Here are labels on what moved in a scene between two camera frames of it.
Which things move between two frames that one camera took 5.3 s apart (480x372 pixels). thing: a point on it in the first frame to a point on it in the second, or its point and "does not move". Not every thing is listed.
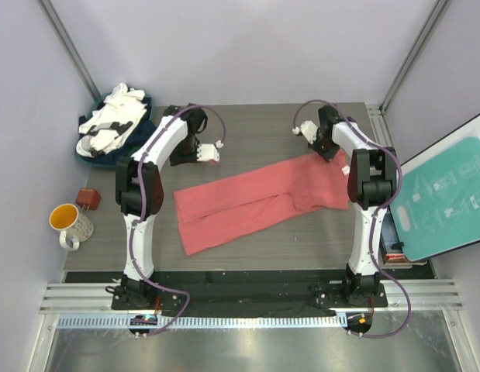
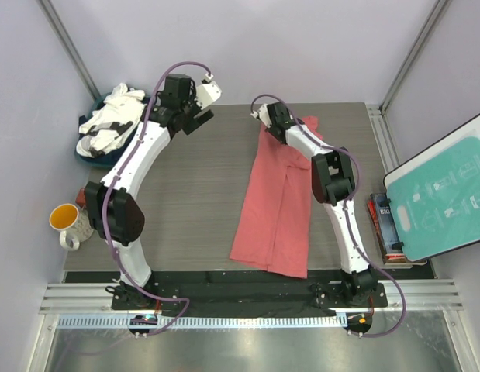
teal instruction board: [442, 204] does not move
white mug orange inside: [75, 227] does not move
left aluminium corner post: [67, 44] does not move
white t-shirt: [112, 121] does not move
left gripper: [175, 159] to [195, 120]
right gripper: [328, 156] to [269, 130]
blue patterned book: [389, 235] does not move
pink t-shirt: [215, 211] to [273, 232]
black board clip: [397, 246] does not move
